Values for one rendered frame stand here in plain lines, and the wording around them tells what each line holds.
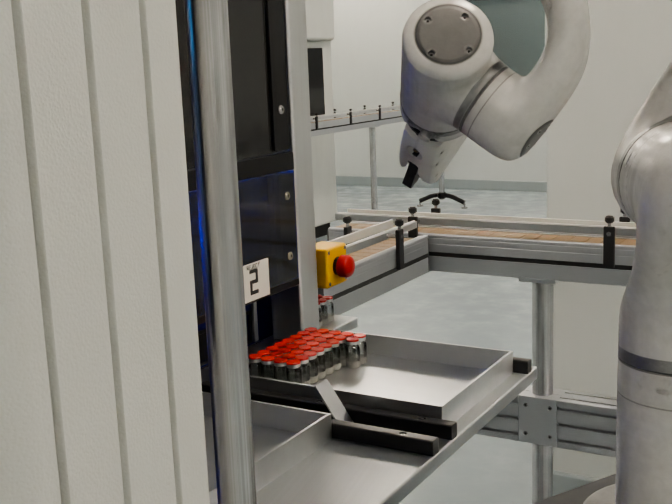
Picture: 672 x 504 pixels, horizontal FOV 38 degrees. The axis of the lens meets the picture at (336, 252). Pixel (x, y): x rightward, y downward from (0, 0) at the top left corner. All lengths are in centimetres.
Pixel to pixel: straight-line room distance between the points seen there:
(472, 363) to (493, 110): 67
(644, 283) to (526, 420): 148
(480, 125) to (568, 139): 193
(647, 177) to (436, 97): 21
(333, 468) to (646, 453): 37
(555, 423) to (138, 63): 199
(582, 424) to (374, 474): 126
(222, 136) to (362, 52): 996
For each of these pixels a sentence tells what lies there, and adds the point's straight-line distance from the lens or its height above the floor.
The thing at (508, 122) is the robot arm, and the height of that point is 129.
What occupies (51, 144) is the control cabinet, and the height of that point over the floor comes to 132.
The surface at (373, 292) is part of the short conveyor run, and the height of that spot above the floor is 86.
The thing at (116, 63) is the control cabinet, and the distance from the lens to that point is 48.
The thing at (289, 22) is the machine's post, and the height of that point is 142.
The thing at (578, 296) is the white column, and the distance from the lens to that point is 291.
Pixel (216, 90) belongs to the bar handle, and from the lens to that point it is 58.
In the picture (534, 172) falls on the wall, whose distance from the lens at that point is 983.
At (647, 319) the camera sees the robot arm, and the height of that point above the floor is 110.
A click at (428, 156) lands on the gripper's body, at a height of 125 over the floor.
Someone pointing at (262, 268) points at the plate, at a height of 104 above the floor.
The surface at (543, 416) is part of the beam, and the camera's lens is 239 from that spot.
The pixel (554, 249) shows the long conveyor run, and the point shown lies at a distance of 225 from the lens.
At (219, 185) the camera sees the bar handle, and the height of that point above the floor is 128.
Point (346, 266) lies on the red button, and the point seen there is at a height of 100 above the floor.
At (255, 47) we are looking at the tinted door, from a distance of 154.
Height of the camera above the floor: 135
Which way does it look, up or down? 11 degrees down
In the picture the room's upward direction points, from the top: 2 degrees counter-clockwise
